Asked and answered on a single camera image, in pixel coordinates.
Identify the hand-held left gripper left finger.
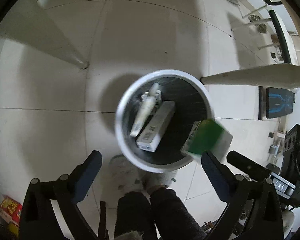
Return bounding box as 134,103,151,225
19,150,108,240

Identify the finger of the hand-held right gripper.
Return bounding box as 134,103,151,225
226,151,272,181

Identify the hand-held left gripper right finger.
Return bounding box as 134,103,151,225
201,151,283,240

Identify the green and white box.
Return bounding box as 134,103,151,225
180,119,234,164

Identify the white round trash bin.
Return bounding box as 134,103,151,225
115,69,215,173

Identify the grey fluffy slipper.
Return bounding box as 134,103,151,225
142,169,178,194
108,155,145,198

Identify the brown wooden stick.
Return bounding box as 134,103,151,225
100,201,108,240

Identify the black device with blue screen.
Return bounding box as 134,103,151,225
265,87,296,119

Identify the black flat panel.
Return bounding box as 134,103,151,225
258,86,265,121

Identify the person's left leg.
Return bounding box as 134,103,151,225
114,191,157,240

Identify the long white carton box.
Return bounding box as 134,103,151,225
136,101,176,152

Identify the white squeezed tube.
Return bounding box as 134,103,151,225
129,82,162,138

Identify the red snack packet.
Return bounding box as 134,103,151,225
0,194,23,231

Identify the white tapered table leg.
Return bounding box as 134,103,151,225
36,0,89,70
200,63,300,91

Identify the crumpled white carton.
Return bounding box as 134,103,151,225
141,91,163,115

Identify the black and green padded bar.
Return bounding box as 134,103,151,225
269,10,292,63

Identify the white metal chair frame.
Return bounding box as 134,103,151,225
203,0,274,33

